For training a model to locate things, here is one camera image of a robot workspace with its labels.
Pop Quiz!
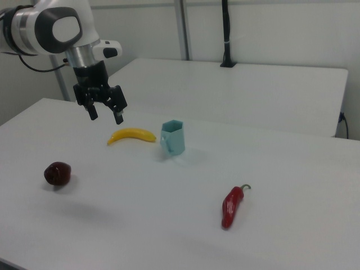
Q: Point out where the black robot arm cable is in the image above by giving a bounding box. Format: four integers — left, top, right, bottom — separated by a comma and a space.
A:
16, 53, 70, 73

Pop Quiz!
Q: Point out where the red chili pepper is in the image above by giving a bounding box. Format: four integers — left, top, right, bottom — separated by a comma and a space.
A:
221, 183, 252, 229

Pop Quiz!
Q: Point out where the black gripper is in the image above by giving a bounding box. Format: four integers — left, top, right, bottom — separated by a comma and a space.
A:
73, 60, 128, 125

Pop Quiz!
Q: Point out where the teal hexagonal mug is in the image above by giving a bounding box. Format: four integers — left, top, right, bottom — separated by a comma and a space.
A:
160, 119, 186, 156

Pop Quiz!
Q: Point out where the yellow banana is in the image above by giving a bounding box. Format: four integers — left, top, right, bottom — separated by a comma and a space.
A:
106, 128, 157, 146

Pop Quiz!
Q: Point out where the dark cable with blue plug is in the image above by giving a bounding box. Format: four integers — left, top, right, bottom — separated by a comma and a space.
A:
338, 111, 350, 139

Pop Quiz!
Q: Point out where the white side table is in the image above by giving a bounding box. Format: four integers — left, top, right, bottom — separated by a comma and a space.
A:
108, 58, 349, 138

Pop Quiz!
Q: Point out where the aluminium partition post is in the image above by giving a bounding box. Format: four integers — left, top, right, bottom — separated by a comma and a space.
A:
49, 54, 71, 102
173, 0, 195, 61

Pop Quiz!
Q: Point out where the black pole with base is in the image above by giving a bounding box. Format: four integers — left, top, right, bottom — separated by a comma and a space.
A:
219, 0, 237, 68

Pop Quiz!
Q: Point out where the dark red apple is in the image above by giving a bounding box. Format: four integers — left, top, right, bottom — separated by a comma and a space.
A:
43, 161, 72, 186

